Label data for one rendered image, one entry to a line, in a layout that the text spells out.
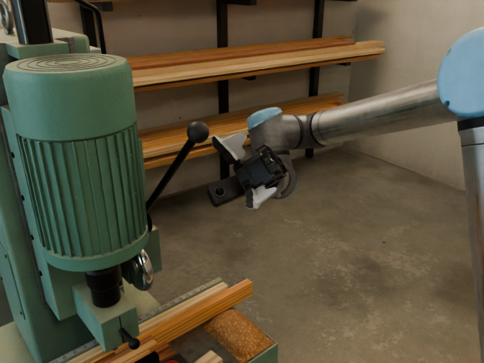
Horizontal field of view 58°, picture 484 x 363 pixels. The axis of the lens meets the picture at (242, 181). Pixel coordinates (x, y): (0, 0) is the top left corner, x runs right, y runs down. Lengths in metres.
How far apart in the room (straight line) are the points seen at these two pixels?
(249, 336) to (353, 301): 1.64
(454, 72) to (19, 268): 0.85
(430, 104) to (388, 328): 1.73
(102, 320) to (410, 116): 0.68
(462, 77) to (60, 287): 0.77
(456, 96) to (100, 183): 0.51
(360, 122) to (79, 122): 0.60
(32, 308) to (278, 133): 0.66
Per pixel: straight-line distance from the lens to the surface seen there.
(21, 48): 0.79
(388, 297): 2.66
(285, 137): 1.08
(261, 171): 0.86
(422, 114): 0.90
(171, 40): 3.34
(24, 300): 1.04
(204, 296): 1.05
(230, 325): 1.00
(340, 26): 4.39
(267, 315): 2.42
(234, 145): 0.84
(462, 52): 0.67
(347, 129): 1.03
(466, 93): 0.65
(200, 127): 0.67
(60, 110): 0.63
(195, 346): 1.01
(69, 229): 0.71
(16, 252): 0.98
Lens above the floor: 1.61
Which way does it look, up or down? 25 degrees down
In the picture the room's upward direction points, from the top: straight up
